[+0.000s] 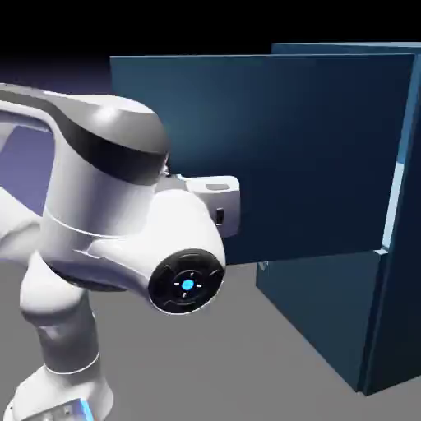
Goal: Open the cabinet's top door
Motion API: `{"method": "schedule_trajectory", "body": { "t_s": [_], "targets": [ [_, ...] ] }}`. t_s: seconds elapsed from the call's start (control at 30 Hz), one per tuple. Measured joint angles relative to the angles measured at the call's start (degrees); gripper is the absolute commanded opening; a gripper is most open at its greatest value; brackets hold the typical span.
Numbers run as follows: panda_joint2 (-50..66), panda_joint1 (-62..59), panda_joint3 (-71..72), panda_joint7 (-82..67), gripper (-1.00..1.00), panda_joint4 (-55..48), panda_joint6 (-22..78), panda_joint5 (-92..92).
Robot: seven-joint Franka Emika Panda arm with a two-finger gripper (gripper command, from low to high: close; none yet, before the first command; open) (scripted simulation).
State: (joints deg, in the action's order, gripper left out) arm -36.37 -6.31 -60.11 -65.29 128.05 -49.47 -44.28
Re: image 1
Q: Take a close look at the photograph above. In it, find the blue cabinet door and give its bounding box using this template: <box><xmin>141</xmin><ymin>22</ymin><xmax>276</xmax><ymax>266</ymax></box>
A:
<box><xmin>255</xmin><ymin>250</ymin><xmax>385</xmax><ymax>393</ymax></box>
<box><xmin>109</xmin><ymin>53</ymin><xmax>416</xmax><ymax>266</ymax></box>

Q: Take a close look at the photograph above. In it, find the blue cabinet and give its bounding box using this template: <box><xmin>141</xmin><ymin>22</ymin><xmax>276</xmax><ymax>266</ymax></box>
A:
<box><xmin>255</xmin><ymin>42</ymin><xmax>421</xmax><ymax>398</ymax></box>

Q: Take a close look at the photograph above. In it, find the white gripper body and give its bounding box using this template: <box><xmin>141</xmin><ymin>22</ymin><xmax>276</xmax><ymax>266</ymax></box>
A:
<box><xmin>183</xmin><ymin>174</ymin><xmax>242</xmax><ymax>240</ymax></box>

